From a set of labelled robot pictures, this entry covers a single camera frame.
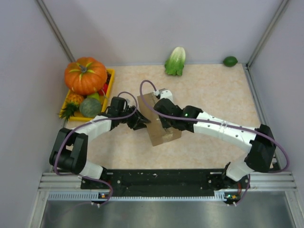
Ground orange pineapple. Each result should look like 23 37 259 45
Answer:
59 92 85 123

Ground red pepper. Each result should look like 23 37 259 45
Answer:
98 83 109 98

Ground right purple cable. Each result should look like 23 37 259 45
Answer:
139 80 290 207

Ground white cable duct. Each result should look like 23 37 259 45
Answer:
48 191 240 202

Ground orange pumpkin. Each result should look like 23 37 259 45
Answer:
64 57 107 95

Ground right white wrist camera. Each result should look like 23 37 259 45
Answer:
153 88 173 102

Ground brown cardboard express box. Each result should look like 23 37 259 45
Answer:
137 95 182 146

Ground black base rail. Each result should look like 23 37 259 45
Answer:
80 168 250 197

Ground green lime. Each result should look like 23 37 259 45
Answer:
223 56 238 67

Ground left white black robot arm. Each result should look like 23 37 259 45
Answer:
49 96 151 188

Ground yellow plastic tray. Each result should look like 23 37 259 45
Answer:
61 69 115 122

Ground grey green melon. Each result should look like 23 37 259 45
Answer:
79 97 102 118

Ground green pear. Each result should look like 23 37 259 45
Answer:
86 92 100 101

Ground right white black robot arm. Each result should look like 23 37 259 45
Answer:
153 98 276 189

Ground green white cabbage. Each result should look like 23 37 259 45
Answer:
164 47 186 76

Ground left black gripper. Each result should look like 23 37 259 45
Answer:
118 105 150 130

